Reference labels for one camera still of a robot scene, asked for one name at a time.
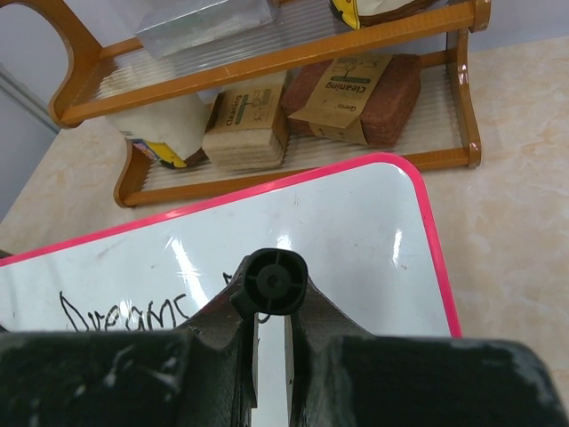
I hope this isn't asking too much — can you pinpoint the white paper bag right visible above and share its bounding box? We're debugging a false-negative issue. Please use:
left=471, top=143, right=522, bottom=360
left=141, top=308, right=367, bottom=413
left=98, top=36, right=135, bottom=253
left=329, top=0, right=437, bottom=29

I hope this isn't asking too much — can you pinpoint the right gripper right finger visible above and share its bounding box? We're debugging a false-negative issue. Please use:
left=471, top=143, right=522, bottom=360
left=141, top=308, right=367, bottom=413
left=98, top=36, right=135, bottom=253
left=286, top=283, right=568, bottom=426

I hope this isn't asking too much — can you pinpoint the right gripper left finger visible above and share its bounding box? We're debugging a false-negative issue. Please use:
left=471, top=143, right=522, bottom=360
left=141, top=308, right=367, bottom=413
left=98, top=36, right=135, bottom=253
left=1, top=262, right=258, bottom=426

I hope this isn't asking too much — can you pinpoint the white paper bag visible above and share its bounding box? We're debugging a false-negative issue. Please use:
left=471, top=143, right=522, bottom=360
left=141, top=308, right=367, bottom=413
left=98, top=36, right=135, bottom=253
left=329, top=0, right=437, bottom=29
left=108, top=93, right=210, bottom=169

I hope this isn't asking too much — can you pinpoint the brown cleaning pad pack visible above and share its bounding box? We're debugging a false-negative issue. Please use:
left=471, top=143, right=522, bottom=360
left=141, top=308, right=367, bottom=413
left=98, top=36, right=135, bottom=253
left=281, top=53, right=421, bottom=148

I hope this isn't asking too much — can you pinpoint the white marker pen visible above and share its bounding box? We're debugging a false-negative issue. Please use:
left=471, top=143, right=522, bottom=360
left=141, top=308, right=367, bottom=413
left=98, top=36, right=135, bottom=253
left=230, top=248, right=309, bottom=318

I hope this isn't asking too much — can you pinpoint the pink framed whiteboard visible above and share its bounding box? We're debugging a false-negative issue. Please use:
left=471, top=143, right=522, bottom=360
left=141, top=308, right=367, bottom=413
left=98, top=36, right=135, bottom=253
left=0, top=151, right=463, bottom=427

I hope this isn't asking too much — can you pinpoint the wooden three tier shelf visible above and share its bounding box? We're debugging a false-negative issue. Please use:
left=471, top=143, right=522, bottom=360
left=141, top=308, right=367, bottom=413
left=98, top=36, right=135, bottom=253
left=35, top=1, right=491, bottom=207

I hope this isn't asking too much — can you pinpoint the silver foil box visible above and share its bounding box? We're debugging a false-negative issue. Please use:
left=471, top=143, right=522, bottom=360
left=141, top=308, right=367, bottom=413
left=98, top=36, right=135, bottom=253
left=135, top=0, right=278, bottom=58

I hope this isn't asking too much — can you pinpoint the white paper bag left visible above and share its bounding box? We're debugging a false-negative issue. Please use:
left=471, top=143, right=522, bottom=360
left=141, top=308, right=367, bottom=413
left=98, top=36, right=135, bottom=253
left=108, top=93, right=210, bottom=169

